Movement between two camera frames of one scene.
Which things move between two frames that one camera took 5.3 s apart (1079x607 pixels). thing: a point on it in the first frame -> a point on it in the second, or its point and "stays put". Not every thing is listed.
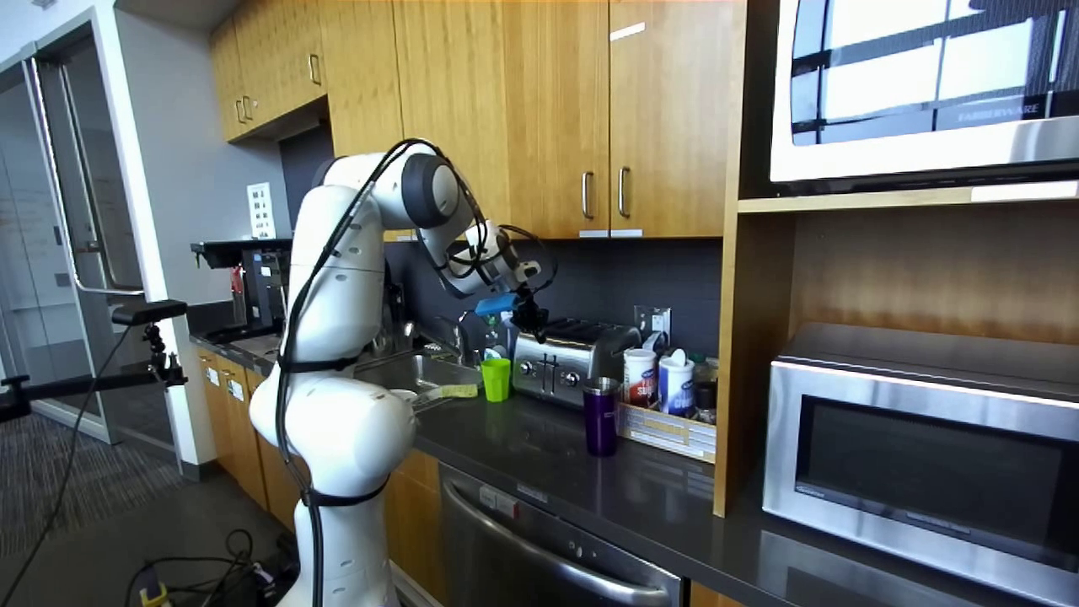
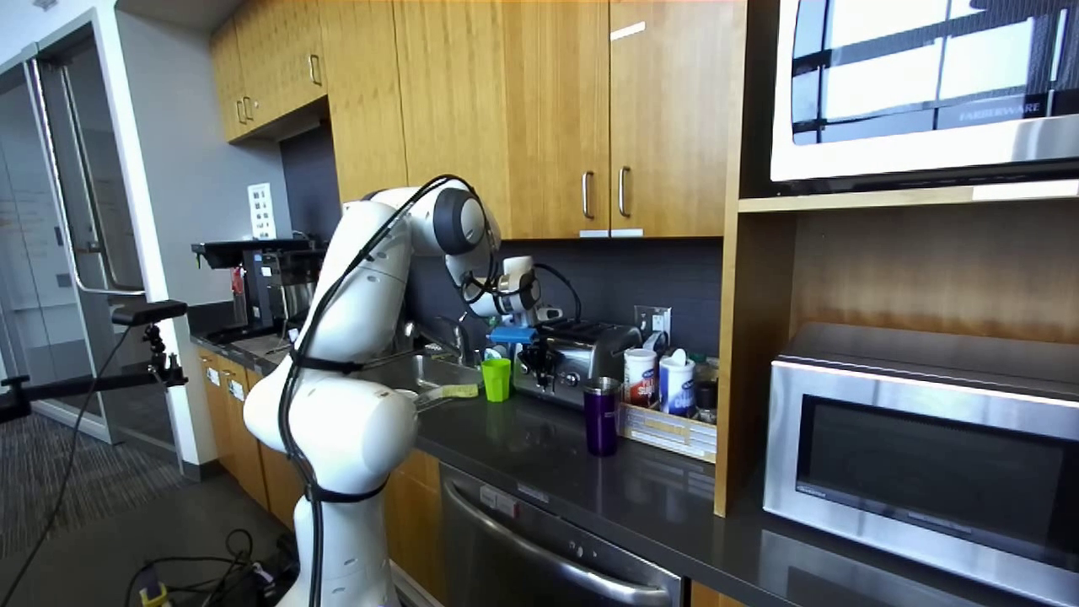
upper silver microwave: (904, 96) stays put
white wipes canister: (678, 384) stays put
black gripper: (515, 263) -> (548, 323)
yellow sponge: (455, 389) stays put
